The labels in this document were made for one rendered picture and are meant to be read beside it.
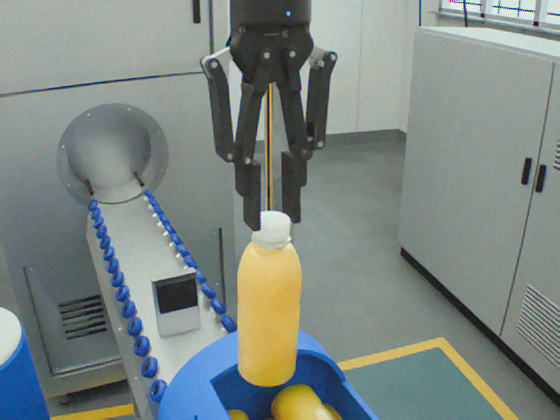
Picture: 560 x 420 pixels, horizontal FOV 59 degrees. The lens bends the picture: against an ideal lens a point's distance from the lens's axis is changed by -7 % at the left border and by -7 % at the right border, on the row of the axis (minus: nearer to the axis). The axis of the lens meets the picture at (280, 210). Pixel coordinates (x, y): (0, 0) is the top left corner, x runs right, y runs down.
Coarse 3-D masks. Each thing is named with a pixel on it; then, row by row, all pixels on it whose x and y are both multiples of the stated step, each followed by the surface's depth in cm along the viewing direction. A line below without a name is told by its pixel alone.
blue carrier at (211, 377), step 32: (224, 352) 69; (320, 352) 73; (192, 384) 68; (224, 384) 75; (288, 384) 81; (320, 384) 84; (160, 416) 71; (192, 416) 64; (224, 416) 61; (256, 416) 80; (352, 416) 77
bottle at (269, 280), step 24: (288, 240) 55; (240, 264) 57; (264, 264) 54; (288, 264) 55; (240, 288) 57; (264, 288) 55; (288, 288) 55; (240, 312) 58; (264, 312) 56; (288, 312) 57; (240, 336) 60; (264, 336) 57; (288, 336) 58; (240, 360) 61; (264, 360) 59; (288, 360) 60; (264, 384) 60
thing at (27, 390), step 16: (16, 352) 98; (0, 368) 94; (16, 368) 98; (32, 368) 106; (0, 384) 94; (16, 384) 98; (32, 384) 104; (0, 400) 94; (16, 400) 98; (32, 400) 104; (0, 416) 95; (16, 416) 98; (32, 416) 103; (48, 416) 113
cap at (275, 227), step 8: (264, 216) 56; (272, 216) 56; (280, 216) 56; (264, 224) 54; (272, 224) 54; (280, 224) 54; (288, 224) 54; (256, 232) 54; (264, 232) 54; (272, 232) 54; (280, 232) 54; (288, 232) 55; (264, 240) 54; (272, 240) 54; (280, 240) 54
